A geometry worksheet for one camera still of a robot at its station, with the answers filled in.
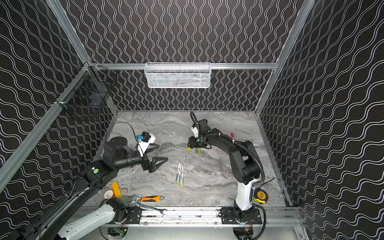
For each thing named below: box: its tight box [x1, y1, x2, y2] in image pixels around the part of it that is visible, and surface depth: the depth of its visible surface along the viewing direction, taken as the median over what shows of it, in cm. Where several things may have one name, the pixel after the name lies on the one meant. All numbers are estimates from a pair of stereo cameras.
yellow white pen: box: [181, 165, 184, 188], surface depth 87 cm
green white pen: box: [175, 161, 182, 185], surface depth 90 cm
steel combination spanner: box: [132, 202, 168, 215], surface depth 79 cm
